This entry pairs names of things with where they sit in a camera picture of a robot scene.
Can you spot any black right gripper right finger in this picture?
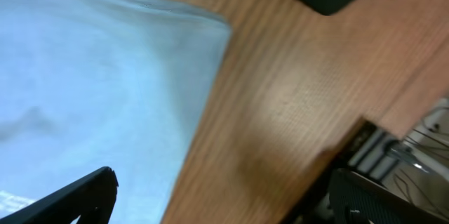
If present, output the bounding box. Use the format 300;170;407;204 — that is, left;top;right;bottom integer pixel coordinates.
328;169;448;224

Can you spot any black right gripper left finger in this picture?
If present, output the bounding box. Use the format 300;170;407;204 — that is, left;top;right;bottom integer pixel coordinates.
1;166;119;224

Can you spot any light blue printed t-shirt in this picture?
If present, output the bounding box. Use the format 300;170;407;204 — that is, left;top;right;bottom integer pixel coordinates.
1;0;231;223

